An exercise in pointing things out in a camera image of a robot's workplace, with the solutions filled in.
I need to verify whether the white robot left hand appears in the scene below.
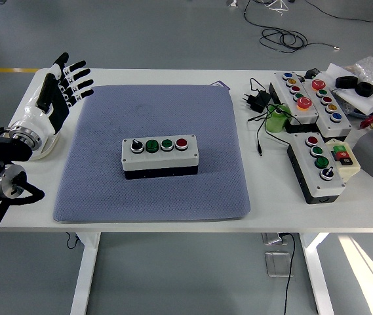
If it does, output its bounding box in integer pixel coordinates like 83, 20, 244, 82
10, 51, 95, 140

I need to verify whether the grey four-button control box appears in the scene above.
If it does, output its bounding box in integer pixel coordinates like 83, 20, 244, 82
121, 133, 199, 180
286, 132, 347, 205

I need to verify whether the grey five-button emergency-stop box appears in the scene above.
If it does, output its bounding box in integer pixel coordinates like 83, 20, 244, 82
267, 71, 321, 134
300, 77, 353, 138

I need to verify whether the white oval dish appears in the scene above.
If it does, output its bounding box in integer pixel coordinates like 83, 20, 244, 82
28, 131, 61, 161

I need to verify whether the blue-grey textured mat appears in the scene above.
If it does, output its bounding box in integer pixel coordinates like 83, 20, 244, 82
52, 84, 252, 224

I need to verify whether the white table leg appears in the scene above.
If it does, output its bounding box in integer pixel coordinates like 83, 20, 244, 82
69, 232, 102, 315
299, 232, 336, 315

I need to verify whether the purple card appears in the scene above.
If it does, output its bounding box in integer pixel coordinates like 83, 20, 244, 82
209, 80, 232, 92

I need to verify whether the green plastic bottle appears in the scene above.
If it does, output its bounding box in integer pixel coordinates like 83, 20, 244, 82
265, 103, 292, 134

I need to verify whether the metal floor socket plate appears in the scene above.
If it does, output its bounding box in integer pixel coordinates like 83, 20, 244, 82
264, 251, 294, 278

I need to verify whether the white foam sheet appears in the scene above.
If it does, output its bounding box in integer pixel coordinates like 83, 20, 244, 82
323, 62, 373, 114

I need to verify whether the clear bubble wrap bag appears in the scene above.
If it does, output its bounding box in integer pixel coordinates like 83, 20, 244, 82
343, 56, 373, 91

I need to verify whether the black power adapter with cord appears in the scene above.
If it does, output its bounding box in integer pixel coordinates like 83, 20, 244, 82
242, 77, 292, 157

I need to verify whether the metal under-table bracket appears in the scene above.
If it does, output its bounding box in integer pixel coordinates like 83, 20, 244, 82
261, 232, 288, 245

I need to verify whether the white floor cord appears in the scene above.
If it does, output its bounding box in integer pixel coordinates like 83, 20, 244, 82
264, 0, 290, 16

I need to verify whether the black hanging cable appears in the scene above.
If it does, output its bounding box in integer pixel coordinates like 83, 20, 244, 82
279, 232, 297, 315

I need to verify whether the black foam ring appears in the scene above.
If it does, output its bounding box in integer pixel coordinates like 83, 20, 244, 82
335, 75, 358, 89
355, 81, 373, 98

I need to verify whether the coiled black floor cable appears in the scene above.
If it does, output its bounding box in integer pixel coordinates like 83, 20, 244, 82
243, 0, 341, 54

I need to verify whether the cream three-button switch box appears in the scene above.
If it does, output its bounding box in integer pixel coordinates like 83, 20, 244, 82
324, 138, 361, 183

